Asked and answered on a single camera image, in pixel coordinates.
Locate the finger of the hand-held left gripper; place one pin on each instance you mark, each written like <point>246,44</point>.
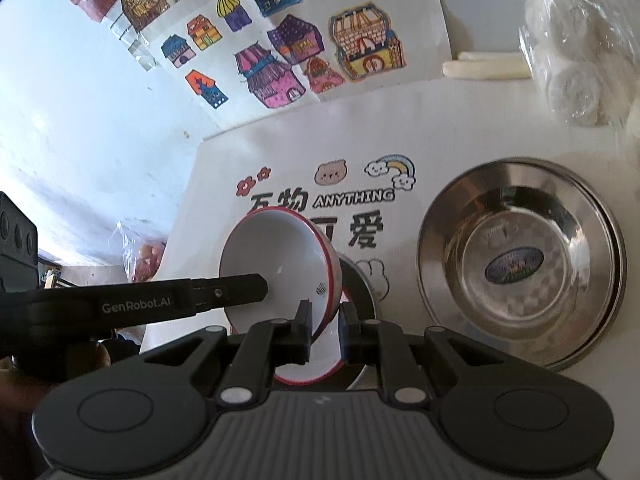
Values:
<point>235,290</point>

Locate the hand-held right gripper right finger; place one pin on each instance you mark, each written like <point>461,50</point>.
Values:
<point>346,335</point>

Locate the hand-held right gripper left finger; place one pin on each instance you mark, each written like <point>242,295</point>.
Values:
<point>302,330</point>

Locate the white red-rimmed bowl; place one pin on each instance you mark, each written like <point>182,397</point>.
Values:
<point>320,360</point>
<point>280,250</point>

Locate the stainless steel bowl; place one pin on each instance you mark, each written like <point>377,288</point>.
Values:
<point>367,300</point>

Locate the stainless steel plate blue label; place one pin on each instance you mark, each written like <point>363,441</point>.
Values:
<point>500,220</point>

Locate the person's left hand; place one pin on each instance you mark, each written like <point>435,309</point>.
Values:
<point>20,390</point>

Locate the clear bag with red contents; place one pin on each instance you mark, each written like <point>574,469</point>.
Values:
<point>145,255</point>

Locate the printed white table mat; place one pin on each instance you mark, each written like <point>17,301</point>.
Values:
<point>450,125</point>

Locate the house drawings poster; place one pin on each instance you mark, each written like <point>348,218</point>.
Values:
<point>310,10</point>

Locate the white stick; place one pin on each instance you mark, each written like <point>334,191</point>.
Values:
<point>492,56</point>
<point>485,71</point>

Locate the plastic bag of white rolls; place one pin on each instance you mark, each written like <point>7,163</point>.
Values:
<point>575,50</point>

